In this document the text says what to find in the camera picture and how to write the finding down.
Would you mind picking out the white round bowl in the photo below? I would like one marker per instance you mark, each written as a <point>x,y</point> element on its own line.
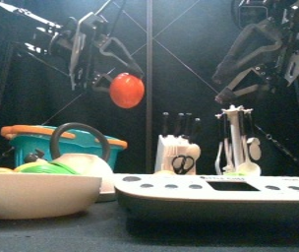
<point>91,165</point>

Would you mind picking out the green toy vegetable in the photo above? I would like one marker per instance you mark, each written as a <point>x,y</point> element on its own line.
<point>235,174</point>

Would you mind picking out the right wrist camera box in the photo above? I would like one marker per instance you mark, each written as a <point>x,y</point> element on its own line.
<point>252,16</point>

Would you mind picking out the white toy ladle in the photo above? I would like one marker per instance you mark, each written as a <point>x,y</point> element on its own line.
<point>248,168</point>

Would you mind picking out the vertical metal frame pole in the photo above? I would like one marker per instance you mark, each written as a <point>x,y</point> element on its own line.
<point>148,82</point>

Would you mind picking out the green toy fruit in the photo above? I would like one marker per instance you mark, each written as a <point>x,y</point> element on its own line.
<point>46,168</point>

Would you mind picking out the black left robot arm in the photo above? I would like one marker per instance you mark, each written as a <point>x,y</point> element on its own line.
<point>46,36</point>

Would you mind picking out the black toy scissors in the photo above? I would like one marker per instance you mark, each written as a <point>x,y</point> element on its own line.
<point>183,164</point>

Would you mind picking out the orange toy fruit ball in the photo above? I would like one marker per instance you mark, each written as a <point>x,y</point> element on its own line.
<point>127,90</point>

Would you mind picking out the white oval toy spatula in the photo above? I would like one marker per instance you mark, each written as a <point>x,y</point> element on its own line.
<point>255,149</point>

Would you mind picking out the white slotted toy utensil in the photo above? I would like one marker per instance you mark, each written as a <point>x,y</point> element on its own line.
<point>219,157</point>

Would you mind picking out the black diagonal frame brace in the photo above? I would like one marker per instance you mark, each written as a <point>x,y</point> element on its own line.
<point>287,152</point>

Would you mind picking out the teal basket orange rim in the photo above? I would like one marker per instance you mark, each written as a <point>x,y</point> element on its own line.
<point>33,146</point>

